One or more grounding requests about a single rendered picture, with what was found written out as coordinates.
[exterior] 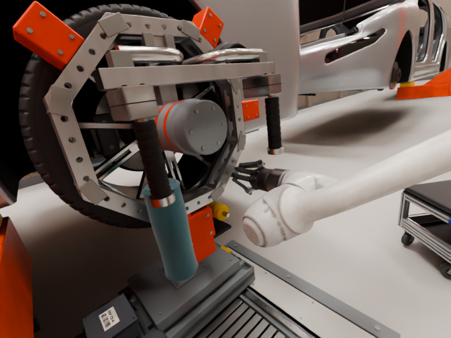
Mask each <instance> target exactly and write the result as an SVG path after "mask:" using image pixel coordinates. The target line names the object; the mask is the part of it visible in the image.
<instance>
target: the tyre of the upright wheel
mask: <svg viewBox="0 0 451 338"><path fill-rule="evenodd" d="M106 12H108V13H118V12H120V13H121V14H126V15H139V16H145V17H157V18H164V19H175V18H173V17H171V16H168V15H167V14H165V13H161V12H159V11H157V10H155V9H151V8H148V7H143V6H138V5H130V4H118V5H117V4H108V5H100V6H96V8H95V7H91V8H88V9H87V10H82V11H80V12H78V14H74V15H72V16H70V17H69V19H65V20H64V21H63V22H64V23H65V24H66V25H67V26H68V27H70V28H71V29H72V30H74V31H75V32H76V33H77V34H78V35H80V36H81V37H82V38H84V40H86V39H87V37H88V36H89V34H90V33H91V32H92V31H91V30H92V29H93V27H94V25H95V24H96V23H97V21H98V20H100V19H101V18H102V17H103V15H104V13H106ZM62 72H63V71H61V70H59V69H57V68H56V67H55V66H53V65H51V64H50V63H49V62H47V61H45V60H44V59H43V58H41V57H39V56H38V55H37V54H35V53H33V54H32V56H31V60H29V62H28V64H27V66H26V69H25V74H24V75H23V78H22V81H21V87H20V91H19V124H20V126H21V134H22V136H23V142H24V144H25V147H26V150H27V151H28V155H29V157H30V160H31V161H32V163H33V164H34V167H35V169H36V170H37V172H38V174H40V176H41V178H42V180H43V181H44V182H45V183H46V184H47V185H48V186H49V188H50V189H51V190H52V191H53V192H54V194H56V195H58V197H59V198H60V199H61V200H62V201H64V202H65V203H66V204H69V206H70V207H72V208H73V209H74V210H76V211H78V212H79V213H81V214H83V215H84V216H88V217H89V218H90V219H93V220H97V221H98V222H100V223H104V224H106V225H111V226H116V227H122V228H124V227H125V228H129V229H133V228H135V229H141V228H151V227H152V226H151V223H149V222H146V221H143V220H140V219H137V218H134V217H131V216H129V215H125V214H123V213H119V212H117V211H113V210H111V209H108V208H105V207H102V206H99V205H94V204H93V203H90V202H87V201H84V200H83V199H82V198H81V196H80V194H79V193H78V190H77V188H76V186H75V185H74V180H73V178H72V175H71V173H70V170H69V167H68V164H67V163H66V159H65V157H64V154H63V152H62V149H61V147H60V144H59V141H58V138H57V136H56V133H55V131H54V128H53V126H52V123H51V120H50V118H49V115H48V114H47V113H46V111H47V110H46V107H45V104H44V102H43V98H44V97H45V96H46V94H47V93H48V91H49V88H50V86H51V85H53V84H54V83H55V82H56V80H57V79H58V77H59V76H60V75H61V73H62Z"/></svg>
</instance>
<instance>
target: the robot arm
mask: <svg viewBox="0 0 451 338"><path fill-rule="evenodd" d="M264 165H265V163H264V162H263V161H262V160H258V161H256V162H244V163H239V166H238V167H235V168H234V170H233V172H232V175H231V176H230V177H233V178H232V181H233V182H235V183H236V184H238V185H239V186H241V187H242V188H243V189H244V190H245V192H246V193H248V194H249V195H251V194H252V191H253V190H263V191H266V192H267V193H265V194H264V195H262V196H261V197H260V198H258V199H257V200H255V201H254V202H253V203H252V204H251V205H250V206H249V207H248V209H247V211H246V212H245V214H244V216H243V224H242V226H243V230H244V233H245V234H246V236H247V238H248V239H249V240H250V241H251V242H252V243H253V244H254V245H257V246H260V247H272V246H275V245H278V244H280V243H281V242H283V241H288V240H289V239H291V238H294V237H296V236H298V235H300V234H303V233H307V232H308V231H310V230H311V228H312V227H313V224H314V222H315V221H318V220H320V219H324V218H326V217H331V216H333V215H337V214H339V213H343V212H344V211H348V210H350V209H353V208H356V207H359V206H360V205H364V204H366V203H369V202H371V201H374V200H377V199H379V198H382V197H384V196H387V195H389V194H392V193H394V192H397V191H400V190H403V189H405V188H408V187H410V186H413V185H415V184H418V183H420V182H423V181H426V180H429V179H431V178H434V177H436V176H439V175H441V174H444V173H447V172H449V171H451V129H449V130H448V131H445V132H443V133H440V134H438V135H436V136H434V137H431V138H430V139H427V140H425V141H423V142H421V143H419V144H417V145H415V146H412V147H410V148H408V149H406V150H404V151H402V152H399V153H398V154H395V155H394V156H391V157H390V158H387V159H385V160H383V161H381V162H379V163H377V164H375V165H373V166H370V167H368V168H366V169H364V170H362V171H360V172H357V173H355V174H353V175H351V176H349V177H347V178H345V179H343V180H338V179H337V178H334V177H333V176H330V175H327V174H323V173H320V172H314V171H309V170H286V169H282V168H274V169H269V168H265V167H264ZM246 168H257V169H255V170H251V169H246ZM239 173H243V174H248V175H250V176H244V175H241V174H239ZM238 179H239V180H244V181H247V182H249V183H250V185H251V187H249V186H245V185H244V184H242V183H241V182H239V181H238Z"/></svg>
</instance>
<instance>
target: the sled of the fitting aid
mask: <svg viewBox="0 0 451 338"><path fill-rule="evenodd" d="M215 244H216V245H218V246H219V247H221V248H222V249H224V250H226V251H227V252H229V253H230V254H232V255H233V256H235V257H237V258H238V259H239V260H240V266H241V267H240V268H239V269H238V270H237V271H235V272H234V273H233V274H232V275H231V276H230V277H228V278H227V279H226V280H224V281H223V282H222V283H221V284H220V285H219V286H217V287H216V288H215V289H214V290H212V291H211V292H210V293H209V294H208V295H207V296H205V297H204V298H203V299H201V300H200V301H199V302H198V303H197V304H196V305H194V306H193V307H192V308H190V309H189V310H188V311H187V312H186V313H185V314H183V315H182V316H181V317H180V318H178V319H177V320H176V321H175V322H174V323H173V324H171V325H170V326H169V327H167V328H166V329H165V330H164V331H163V333H165V334H166V336H167V337H168V338H192V337H193V336H194V335H196V334H197V333H198V332H199V331H200V330H201V329H202V328H203V327H204V326H206V324H208V322H209V321H210V320H211V319H213V318H214V317H215V316H216V315H217V314H218V313H219V312H220V311H222V310H223V309H224V308H225V307H226V306H227V305H228V304H229V303H230V302H231V301H233V299H235V297H237V295H239V294H240V293H241V292H242V291H243V290H244V289H245V288H246V287H248V286H249V285H250V284H251V283H252V282H253V281H254V280H255V273H254V266H252V265H251V264H249V263H248V262H246V261H244V260H243V259H242V258H239V257H238V256H237V255H235V254H233V253H232V251H231V250H229V249H228V248H226V247H224V246H220V245H219V244H218V243H216V242H215ZM123 293H124V294H125V296H126V298H127V299H128V300H130V301H132V302H133V304H134V306H135V307H136V309H137V311H138V313H139V314H140V316H141V318H142V319H143V321H144V323H145V324H146V326H147V328H148V330H149V331H154V330H156V329H155V327H154V325H153V324H152V322H151V320H150V319H149V318H148V315H147V314H146V313H145V311H144V309H143V308H142V306H141V305H140V303H139V302H138V300H137V298H136V297H135V295H134V293H133V292H132V290H131V289H130V287H129V285H128V286H126V287H125V288H123V289H122V290H120V291H119V292H117V295H118V296H119V295H121V294H123Z"/></svg>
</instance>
